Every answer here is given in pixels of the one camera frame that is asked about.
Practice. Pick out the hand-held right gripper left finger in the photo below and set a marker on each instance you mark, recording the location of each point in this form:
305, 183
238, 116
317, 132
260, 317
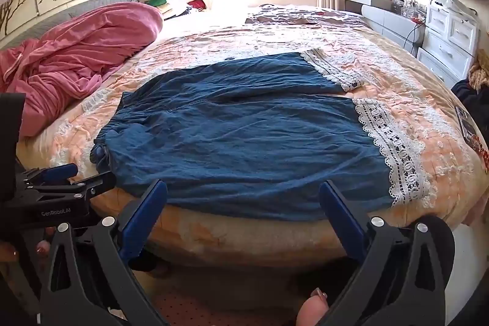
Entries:
147, 213

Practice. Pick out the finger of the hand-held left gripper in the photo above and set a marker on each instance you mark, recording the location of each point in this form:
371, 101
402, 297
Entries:
57, 173
97, 184

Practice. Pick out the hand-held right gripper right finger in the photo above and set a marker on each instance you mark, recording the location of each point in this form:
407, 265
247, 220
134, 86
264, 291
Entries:
342, 219

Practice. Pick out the blue pants with lace trim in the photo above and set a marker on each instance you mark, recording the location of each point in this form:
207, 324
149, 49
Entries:
229, 127

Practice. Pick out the person's left hand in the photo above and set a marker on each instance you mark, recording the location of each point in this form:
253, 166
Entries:
42, 246

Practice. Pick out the person's right hand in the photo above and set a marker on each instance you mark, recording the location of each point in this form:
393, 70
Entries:
311, 309

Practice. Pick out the pink pillow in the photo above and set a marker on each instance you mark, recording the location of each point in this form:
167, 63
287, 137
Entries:
76, 55

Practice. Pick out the dark phone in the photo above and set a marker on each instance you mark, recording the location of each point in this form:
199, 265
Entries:
466, 123

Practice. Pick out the dark blue clothes heap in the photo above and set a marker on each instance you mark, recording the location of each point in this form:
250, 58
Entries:
468, 95

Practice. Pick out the yellow cloth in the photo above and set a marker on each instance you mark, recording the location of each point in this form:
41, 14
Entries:
480, 72

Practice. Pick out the white drawer dresser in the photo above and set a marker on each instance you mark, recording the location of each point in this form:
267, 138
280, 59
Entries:
447, 43

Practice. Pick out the grey white vanity desk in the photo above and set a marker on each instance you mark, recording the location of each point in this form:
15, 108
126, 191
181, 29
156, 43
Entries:
386, 18

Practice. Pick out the clear plastic bag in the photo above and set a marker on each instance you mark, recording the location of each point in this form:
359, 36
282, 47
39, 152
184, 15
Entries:
454, 5

